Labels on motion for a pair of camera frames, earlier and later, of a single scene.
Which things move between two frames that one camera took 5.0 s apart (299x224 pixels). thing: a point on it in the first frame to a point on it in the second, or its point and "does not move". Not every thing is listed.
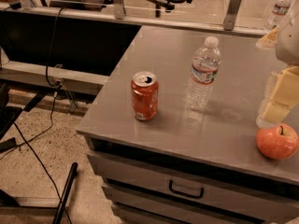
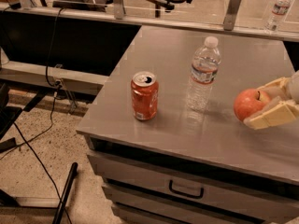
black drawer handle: (170, 185) does not move
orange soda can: (145, 91) does not move
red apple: (277, 142) to (249, 101)
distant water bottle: (279, 10) does not move
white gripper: (289, 42) to (294, 86)
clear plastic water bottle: (204, 75) does not move
